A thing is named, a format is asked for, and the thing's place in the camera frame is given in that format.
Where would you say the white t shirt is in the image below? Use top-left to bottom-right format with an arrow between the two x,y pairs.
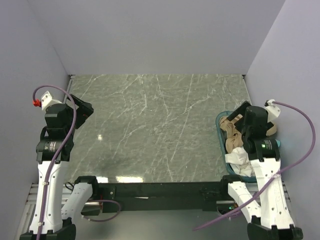
225,147 -> 256,177

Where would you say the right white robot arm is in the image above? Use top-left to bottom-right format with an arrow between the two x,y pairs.
219,101 -> 303,240

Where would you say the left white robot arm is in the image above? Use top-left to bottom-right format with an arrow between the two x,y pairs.
19,91 -> 100,240

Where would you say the beige t shirt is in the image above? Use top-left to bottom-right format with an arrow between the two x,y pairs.
217,115 -> 277,155

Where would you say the teal plastic basket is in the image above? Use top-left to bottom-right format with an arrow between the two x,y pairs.
215,111 -> 281,183

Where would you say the black base beam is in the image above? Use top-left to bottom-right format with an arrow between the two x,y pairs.
99,182 -> 228,212

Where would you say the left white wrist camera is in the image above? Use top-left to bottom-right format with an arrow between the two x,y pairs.
32,91 -> 62,111

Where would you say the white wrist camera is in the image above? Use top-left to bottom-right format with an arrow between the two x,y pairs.
264,99 -> 281,123
32,91 -> 62,111

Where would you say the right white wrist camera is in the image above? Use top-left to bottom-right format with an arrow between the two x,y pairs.
264,99 -> 281,123

